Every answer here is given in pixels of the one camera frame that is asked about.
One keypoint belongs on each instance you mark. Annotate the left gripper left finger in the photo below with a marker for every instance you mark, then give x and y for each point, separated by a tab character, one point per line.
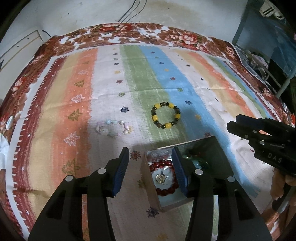
61	217

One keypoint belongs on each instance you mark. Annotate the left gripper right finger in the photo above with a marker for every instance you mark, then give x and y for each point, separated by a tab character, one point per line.
238	218

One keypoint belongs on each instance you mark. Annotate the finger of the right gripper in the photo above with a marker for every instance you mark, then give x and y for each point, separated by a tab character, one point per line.
247	133
259	123

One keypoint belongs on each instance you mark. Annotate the green jade bangle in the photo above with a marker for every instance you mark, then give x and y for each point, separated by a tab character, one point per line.
198	162

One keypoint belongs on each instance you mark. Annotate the right hand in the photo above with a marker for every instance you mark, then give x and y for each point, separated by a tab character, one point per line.
278	182

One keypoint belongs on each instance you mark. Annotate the blue hanging fabric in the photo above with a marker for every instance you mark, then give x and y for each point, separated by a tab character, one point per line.
261	35

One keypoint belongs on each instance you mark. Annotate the silver metal tin box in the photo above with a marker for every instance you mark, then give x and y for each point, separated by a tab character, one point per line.
171	181

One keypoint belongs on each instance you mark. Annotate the white crumpled tissue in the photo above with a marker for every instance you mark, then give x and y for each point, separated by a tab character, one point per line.
4	149

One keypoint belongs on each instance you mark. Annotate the small white oval object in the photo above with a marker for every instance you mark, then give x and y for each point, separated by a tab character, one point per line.
9	122

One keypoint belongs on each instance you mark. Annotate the white striped hanging garment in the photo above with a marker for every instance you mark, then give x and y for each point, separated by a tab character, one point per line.
269	9

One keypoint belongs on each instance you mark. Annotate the striped colourful mat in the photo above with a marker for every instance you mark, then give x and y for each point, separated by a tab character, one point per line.
138	115

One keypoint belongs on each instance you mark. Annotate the floral red bedsheet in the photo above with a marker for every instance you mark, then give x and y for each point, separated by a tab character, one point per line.
138	34

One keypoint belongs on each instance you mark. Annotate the white bed headboard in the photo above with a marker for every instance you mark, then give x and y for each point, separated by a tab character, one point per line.
19	54

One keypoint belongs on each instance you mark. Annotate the metal rack frame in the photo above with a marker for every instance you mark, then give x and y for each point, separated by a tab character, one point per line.
280	66

